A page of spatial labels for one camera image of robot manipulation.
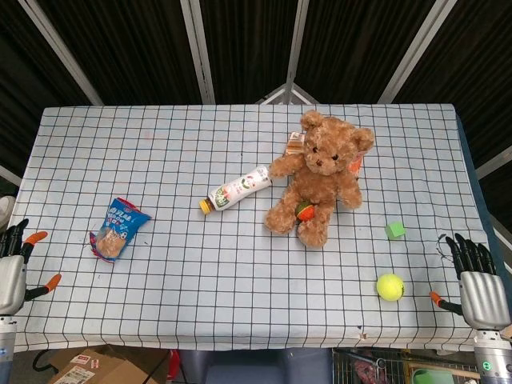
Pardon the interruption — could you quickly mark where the green plastic container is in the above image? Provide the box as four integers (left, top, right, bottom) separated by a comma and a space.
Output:
411, 368, 453, 384

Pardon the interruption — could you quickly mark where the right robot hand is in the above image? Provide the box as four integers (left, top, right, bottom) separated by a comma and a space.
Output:
430, 233, 512, 331

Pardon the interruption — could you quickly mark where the small orange green ball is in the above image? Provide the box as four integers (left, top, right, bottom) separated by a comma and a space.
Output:
295, 202, 317, 223

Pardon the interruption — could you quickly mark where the green cube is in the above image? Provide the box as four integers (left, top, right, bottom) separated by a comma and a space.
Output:
385, 221, 406, 241

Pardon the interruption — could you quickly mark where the drink bottle yellow cap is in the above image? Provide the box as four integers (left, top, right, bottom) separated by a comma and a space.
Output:
198, 165, 272, 217

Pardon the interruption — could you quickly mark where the yellow tennis ball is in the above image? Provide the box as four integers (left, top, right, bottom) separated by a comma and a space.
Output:
375, 273, 406, 302

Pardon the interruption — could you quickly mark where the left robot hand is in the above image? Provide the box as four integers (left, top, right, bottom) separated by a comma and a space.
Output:
0, 218, 63, 317

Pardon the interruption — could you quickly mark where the white screen frame post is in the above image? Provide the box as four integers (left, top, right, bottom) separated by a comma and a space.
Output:
179, 0, 217, 105
18, 0, 105, 106
259, 0, 321, 106
378, 0, 457, 104

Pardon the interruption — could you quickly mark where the brown teddy bear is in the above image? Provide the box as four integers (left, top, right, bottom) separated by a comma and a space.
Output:
263, 110, 376, 247

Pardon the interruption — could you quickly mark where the cardboard box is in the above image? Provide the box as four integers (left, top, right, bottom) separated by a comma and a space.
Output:
47, 346, 171, 384

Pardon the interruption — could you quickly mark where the blue grid checked tablecloth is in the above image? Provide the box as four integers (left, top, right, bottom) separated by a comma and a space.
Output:
7, 104, 497, 354

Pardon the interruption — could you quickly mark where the wire basket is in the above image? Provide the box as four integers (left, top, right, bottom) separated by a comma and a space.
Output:
331, 347, 481, 384

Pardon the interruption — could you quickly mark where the blue stool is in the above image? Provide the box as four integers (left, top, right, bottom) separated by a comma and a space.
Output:
178, 350, 334, 384

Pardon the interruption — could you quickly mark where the blue snack bag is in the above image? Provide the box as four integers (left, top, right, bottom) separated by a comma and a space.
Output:
88, 197, 153, 264

